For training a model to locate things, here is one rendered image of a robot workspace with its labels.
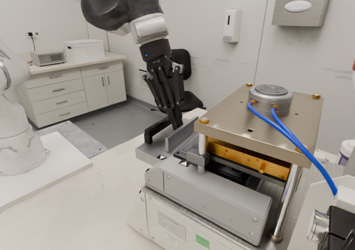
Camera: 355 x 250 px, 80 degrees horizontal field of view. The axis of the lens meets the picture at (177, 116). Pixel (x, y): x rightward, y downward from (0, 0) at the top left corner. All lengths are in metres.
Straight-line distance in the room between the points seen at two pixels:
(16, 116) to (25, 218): 0.32
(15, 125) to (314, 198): 0.83
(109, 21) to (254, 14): 1.59
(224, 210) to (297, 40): 1.63
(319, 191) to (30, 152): 0.86
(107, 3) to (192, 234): 0.51
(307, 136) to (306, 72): 1.55
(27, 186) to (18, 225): 0.14
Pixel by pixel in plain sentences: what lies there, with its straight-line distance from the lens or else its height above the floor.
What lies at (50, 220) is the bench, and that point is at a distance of 0.76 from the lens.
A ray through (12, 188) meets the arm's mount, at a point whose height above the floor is 0.77.
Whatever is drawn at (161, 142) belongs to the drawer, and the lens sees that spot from 0.57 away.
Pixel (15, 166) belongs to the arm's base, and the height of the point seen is 0.80.
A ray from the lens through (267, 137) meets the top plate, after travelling 0.35.
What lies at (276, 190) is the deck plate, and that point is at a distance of 0.54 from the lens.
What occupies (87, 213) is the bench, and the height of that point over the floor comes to 0.75.
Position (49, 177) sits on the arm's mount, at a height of 0.77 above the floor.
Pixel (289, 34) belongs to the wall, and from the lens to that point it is 1.92.
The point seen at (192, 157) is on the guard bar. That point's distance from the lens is 0.41.
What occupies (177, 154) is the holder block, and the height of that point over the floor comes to 0.99.
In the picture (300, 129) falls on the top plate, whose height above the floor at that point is 1.11.
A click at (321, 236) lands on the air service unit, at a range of 0.29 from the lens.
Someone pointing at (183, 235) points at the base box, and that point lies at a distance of 0.51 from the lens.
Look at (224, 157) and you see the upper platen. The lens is 0.41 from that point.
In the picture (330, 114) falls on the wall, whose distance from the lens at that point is 1.96.
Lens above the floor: 1.28
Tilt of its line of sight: 26 degrees down
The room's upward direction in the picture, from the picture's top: straight up
